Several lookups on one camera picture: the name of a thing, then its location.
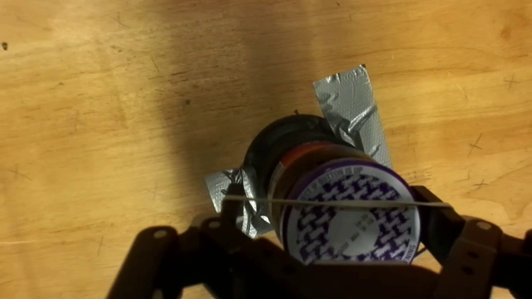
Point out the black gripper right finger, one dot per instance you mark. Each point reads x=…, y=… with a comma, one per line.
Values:
x=476, y=255

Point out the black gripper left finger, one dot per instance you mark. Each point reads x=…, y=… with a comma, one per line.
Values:
x=194, y=260

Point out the dark cup with purple base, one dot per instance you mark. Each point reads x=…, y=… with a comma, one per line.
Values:
x=338, y=205

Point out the grey duct tape piece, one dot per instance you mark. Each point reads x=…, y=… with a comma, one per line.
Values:
x=355, y=109
x=235, y=185

